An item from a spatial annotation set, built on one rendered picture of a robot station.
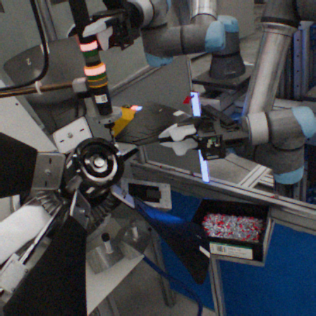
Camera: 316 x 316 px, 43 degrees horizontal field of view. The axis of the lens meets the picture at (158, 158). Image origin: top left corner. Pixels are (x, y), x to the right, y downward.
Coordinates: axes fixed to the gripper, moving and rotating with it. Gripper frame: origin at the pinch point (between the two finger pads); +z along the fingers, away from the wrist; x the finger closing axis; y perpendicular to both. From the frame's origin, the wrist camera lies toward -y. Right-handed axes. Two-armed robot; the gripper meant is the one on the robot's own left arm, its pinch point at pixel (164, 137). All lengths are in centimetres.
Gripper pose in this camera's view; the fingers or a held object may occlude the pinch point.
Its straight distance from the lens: 99.2
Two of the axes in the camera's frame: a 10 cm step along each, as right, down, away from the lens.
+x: 1.8, 7.8, 6.0
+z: -9.8, 1.4, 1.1
